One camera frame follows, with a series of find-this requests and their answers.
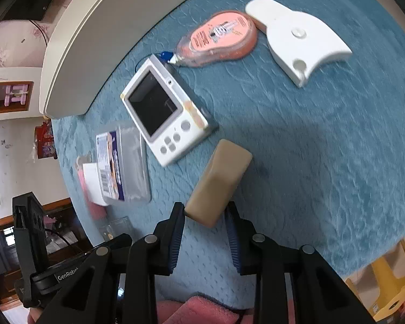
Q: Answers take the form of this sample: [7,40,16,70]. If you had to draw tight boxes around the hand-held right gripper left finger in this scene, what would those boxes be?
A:
[56,202,186,324]

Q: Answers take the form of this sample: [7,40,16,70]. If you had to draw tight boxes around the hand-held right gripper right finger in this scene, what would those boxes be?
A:
[224,201,375,324]

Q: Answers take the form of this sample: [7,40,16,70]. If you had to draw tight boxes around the small clear plastic box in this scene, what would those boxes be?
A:
[98,216,134,244]

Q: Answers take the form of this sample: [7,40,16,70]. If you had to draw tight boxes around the beige rounded case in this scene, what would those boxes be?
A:
[184,138,253,229]

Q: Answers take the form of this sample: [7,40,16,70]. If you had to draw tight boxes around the pink tooth-shaped brush case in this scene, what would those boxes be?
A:
[75,155,109,222]

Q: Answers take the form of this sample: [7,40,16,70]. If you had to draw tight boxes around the white charger plug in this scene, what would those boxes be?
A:
[82,162,110,206]

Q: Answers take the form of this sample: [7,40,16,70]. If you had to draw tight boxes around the clear plastic floss box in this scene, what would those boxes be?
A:
[95,125,152,206]

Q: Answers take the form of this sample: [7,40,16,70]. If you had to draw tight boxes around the white plastic storage bin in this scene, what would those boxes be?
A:
[39,0,220,120]

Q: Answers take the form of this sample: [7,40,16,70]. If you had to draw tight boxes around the pink fleece clothing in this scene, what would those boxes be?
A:
[155,295,254,324]

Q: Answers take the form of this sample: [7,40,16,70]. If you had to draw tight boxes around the red gift box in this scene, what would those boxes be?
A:
[34,121,58,160]

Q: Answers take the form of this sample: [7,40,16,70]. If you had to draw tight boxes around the blue plush blanket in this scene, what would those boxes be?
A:
[50,0,405,279]

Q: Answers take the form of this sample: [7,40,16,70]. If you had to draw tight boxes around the white handheld game console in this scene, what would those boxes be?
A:
[120,54,220,168]

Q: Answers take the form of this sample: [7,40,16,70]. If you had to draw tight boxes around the pink dumbbells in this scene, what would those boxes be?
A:
[3,84,29,107]

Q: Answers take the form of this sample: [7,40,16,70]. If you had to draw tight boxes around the yellow plastic stool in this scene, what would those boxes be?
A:
[346,239,405,323]

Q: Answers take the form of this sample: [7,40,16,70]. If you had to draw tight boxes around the pink correction tape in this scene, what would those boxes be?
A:
[158,10,259,68]

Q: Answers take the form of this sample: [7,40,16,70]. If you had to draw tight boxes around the white curved plastic holder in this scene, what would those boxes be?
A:
[245,0,353,89]

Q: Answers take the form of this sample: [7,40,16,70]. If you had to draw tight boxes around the wooden door frame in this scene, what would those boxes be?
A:
[0,197,90,248]

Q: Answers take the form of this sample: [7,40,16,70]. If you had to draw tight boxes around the black television cable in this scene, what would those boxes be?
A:
[29,20,50,46]

